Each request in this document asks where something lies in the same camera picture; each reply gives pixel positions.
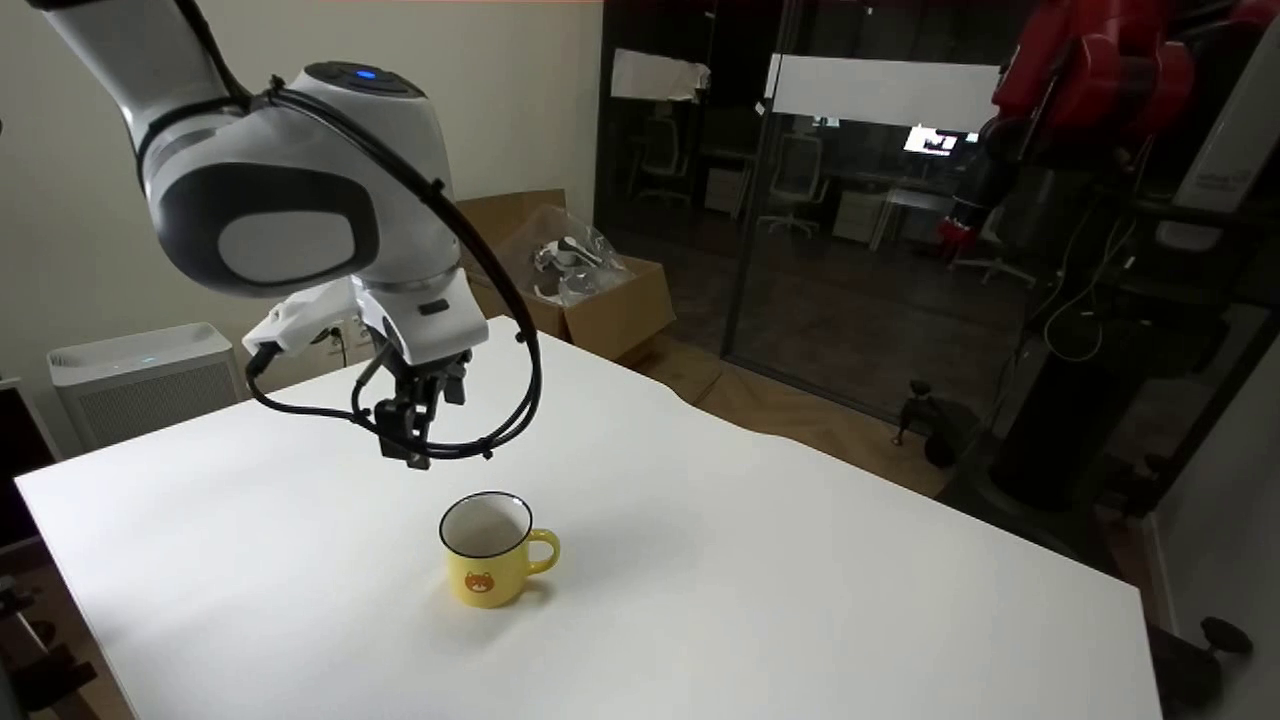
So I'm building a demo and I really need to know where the monitor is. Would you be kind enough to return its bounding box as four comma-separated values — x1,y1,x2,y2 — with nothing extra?
902,125,963,158

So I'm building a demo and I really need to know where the white paper sheet on glass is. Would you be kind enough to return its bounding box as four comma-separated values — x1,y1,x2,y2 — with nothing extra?
610,48,712,104

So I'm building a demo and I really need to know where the black clamp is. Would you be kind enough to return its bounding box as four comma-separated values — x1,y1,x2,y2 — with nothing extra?
0,575,101,717

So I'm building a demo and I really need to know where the red and black robot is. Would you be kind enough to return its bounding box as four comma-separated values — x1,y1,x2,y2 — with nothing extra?
893,0,1280,561

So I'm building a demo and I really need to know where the black knob on bracket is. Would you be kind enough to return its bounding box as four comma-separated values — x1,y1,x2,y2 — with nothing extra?
1148,616,1254,713

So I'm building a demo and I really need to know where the white air purifier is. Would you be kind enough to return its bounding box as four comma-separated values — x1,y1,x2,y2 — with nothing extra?
47,322,247,452

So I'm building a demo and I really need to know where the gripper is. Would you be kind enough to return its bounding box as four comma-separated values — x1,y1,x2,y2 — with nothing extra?
374,346,473,471

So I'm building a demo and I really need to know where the office chair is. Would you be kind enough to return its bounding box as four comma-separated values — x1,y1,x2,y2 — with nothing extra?
757,130,833,241
630,108,693,208

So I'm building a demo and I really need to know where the yellow mug with bear print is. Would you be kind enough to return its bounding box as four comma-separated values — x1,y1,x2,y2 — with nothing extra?
438,490,562,610

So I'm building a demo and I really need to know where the clear plastic bag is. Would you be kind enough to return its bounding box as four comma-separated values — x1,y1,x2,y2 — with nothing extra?
494,205,637,307

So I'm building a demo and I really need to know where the cardboard box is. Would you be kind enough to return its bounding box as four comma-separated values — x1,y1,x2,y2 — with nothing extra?
455,189,677,362

